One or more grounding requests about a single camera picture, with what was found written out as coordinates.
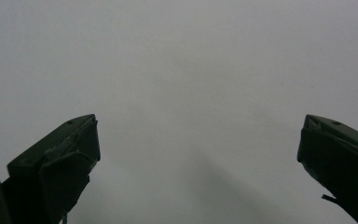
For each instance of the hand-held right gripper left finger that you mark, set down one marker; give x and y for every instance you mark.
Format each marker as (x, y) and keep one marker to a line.
(59, 168)

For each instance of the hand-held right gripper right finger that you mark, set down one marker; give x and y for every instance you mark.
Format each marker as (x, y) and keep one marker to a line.
(341, 155)

